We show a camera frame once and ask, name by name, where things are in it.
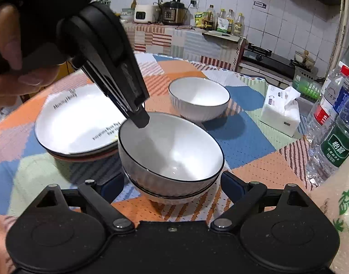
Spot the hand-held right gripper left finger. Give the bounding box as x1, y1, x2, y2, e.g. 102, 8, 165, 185
34, 174, 135, 233

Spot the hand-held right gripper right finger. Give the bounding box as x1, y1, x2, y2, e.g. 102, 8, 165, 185
210, 171, 310, 232

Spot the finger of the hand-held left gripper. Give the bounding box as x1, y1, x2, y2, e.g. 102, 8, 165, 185
114, 54, 151, 128
81, 60, 135, 118

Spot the blue fried egg plate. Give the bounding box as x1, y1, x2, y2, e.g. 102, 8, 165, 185
53, 153, 120, 163

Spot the white black-rimmed plate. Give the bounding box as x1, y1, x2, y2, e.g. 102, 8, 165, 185
34, 70, 126, 156

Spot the white ribbed bowl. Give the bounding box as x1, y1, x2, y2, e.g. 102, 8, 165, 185
129, 174, 221, 205
168, 77, 231, 123
118, 113, 225, 197

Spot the stack of kitchen bowls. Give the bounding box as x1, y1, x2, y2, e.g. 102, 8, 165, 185
120, 7, 135, 23

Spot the person's left hand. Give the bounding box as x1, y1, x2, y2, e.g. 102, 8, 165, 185
0, 4, 76, 115

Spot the checkered tablecloth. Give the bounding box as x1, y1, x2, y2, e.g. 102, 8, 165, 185
0, 52, 320, 223

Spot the white rice cooker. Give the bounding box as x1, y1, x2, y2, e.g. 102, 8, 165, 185
133, 4, 155, 25

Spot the white tissue pack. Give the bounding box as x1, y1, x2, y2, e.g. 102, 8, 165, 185
259, 85, 301, 137

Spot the striped patchwork counter cloth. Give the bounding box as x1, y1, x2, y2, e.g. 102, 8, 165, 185
123, 23, 246, 72

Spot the black pressure cooker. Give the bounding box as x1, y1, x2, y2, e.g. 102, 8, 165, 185
161, 0, 188, 26

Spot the green label water bottle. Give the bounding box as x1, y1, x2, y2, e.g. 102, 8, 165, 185
306, 91, 349, 186

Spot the cutting board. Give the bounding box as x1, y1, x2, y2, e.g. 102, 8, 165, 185
202, 30, 241, 44

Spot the red label water bottle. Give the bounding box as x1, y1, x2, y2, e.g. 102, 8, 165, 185
306, 65, 349, 146

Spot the dark label oil bottle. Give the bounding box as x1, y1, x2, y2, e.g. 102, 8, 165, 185
204, 5, 216, 30

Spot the green plastic basket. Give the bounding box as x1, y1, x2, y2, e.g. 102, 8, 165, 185
292, 66, 323, 101

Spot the green label oil bottle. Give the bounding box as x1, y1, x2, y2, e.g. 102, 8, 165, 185
216, 8, 229, 32

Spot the black gas stove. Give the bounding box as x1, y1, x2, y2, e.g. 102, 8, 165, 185
242, 43, 299, 75

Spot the clear oil bottle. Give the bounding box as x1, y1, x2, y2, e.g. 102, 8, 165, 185
226, 9, 235, 33

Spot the yellow oil bottle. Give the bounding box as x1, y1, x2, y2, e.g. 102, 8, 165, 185
234, 13, 245, 37

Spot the blue label water bottle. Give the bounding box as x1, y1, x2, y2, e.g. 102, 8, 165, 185
333, 73, 349, 115

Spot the cooking pot with lid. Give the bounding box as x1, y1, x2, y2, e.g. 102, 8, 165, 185
294, 50, 316, 69

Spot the beige wall pipe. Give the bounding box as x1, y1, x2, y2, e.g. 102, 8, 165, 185
341, 0, 349, 62

